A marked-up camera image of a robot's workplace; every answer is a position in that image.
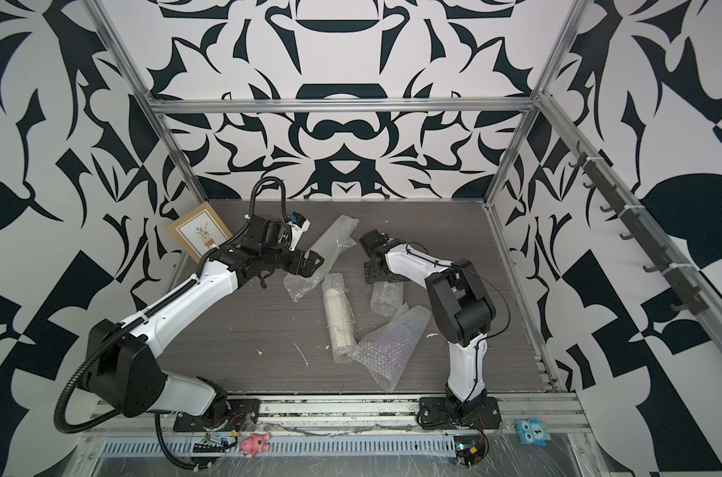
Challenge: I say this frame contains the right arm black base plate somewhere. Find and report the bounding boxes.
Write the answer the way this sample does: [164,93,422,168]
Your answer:
[416,395,502,430]

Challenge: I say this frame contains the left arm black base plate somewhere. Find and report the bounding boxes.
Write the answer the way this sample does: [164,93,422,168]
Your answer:
[173,399,261,432]

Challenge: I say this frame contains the left green circuit board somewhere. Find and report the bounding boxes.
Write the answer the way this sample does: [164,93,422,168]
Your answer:
[192,431,239,454]

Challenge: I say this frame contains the iridescent bubble wrap bundle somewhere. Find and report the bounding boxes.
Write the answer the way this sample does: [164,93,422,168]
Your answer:
[350,305,432,393]

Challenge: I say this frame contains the blue owl toy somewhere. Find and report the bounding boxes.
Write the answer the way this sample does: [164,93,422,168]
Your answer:
[514,419,551,446]

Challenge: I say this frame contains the wooden framed picture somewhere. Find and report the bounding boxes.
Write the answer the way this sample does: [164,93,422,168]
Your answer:
[167,202,233,262]

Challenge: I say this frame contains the black hook rail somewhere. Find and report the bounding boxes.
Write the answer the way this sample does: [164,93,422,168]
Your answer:
[573,152,710,316]

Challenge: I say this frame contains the white slotted cable duct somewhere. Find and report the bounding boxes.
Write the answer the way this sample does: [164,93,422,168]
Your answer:
[101,434,456,458]

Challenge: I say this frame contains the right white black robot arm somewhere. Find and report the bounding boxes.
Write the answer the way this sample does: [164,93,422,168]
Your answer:
[360,230,496,415]

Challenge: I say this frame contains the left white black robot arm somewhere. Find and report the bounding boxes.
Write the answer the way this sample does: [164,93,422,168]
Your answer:
[74,213,324,421]

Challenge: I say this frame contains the black corrugated cable conduit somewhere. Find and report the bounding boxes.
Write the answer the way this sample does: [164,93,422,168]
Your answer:
[53,175,289,472]

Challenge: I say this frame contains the pink pig toy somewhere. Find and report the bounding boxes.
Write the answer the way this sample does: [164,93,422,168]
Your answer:
[239,433,271,458]

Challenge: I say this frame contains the right circuit board with led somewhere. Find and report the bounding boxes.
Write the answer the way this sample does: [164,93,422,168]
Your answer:
[454,435,490,468]

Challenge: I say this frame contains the white vase in bubble wrap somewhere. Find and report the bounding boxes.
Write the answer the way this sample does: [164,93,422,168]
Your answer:
[321,273,357,364]

